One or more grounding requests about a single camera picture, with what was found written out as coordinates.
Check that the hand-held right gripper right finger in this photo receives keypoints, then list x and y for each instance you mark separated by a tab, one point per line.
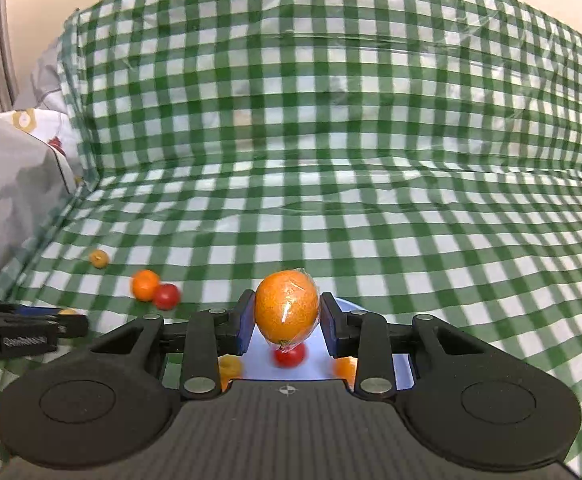
329	325

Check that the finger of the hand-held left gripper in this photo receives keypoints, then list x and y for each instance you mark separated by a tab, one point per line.
26	337
1	305

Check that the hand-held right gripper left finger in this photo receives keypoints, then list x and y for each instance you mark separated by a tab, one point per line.
247	322

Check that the plastic-wrapped orange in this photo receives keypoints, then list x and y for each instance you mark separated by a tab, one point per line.
287	307

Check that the light blue plate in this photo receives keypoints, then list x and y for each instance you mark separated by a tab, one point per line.
313	367

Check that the yellow-orange small fruit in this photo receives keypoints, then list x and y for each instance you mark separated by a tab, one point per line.
68	312

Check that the red tomato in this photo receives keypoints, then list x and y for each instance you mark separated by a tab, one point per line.
166	296
290	355

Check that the brownish yellow small fruit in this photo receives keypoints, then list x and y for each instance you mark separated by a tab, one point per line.
99	258

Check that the white printed bedding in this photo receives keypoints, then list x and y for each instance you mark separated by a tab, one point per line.
16	185

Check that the green checkered tablecloth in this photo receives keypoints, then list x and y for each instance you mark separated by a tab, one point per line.
346	160

